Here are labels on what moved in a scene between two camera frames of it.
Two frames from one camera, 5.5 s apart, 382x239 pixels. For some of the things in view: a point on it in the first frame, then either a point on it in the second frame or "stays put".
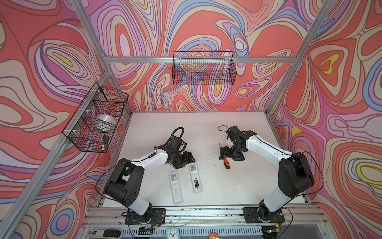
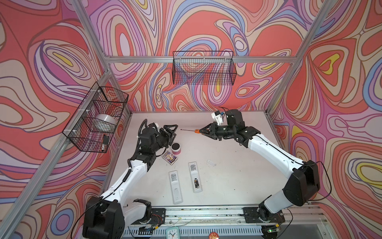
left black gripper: [186, 160] to [166, 137]
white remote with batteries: [196, 184] stays put
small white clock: [172, 233] stays put
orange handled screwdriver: [226, 162] to [196, 131]
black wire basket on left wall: [93, 126] stays put
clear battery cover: [211, 163] stays put
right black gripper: [226, 149] to [213, 127]
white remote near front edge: [176, 193] stays put
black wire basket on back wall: [204, 67] stays put
